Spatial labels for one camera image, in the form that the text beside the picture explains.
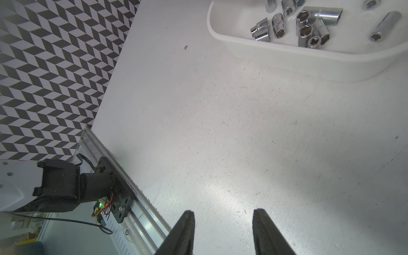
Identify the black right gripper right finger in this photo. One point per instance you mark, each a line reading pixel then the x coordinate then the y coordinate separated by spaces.
pixel 268 239

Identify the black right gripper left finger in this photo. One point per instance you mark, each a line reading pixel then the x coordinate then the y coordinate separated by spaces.
pixel 180 240

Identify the chrome socket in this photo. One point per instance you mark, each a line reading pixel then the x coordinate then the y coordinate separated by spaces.
pixel 322 31
pixel 299 3
pixel 369 5
pixel 330 16
pixel 278 25
pixel 302 19
pixel 260 32
pixel 314 42
pixel 385 26
pixel 288 7
pixel 304 34

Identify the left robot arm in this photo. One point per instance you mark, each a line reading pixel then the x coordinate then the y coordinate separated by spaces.
pixel 64 187

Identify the white plastic storage box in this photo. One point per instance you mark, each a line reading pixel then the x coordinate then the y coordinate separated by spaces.
pixel 349 55

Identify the metal base rail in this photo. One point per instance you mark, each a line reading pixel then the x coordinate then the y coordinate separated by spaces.
pixel 137 227

